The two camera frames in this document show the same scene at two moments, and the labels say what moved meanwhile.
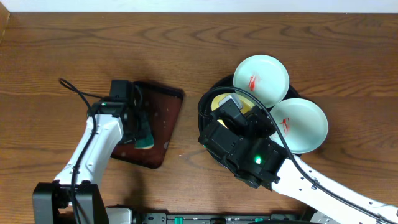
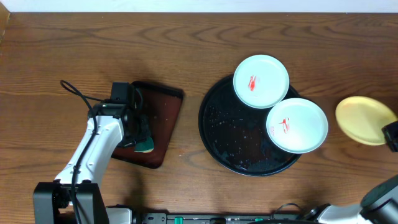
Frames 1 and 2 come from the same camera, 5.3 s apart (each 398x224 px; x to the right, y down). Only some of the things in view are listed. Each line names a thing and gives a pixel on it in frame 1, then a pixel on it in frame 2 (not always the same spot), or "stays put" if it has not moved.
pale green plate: (263, 77) stays put
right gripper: (257, 119) → (392, 131)
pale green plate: (303, 124) stays put
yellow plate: (244, 103) → (363, 119)
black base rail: (163, 218) stays put
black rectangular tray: (162, 104) stays put
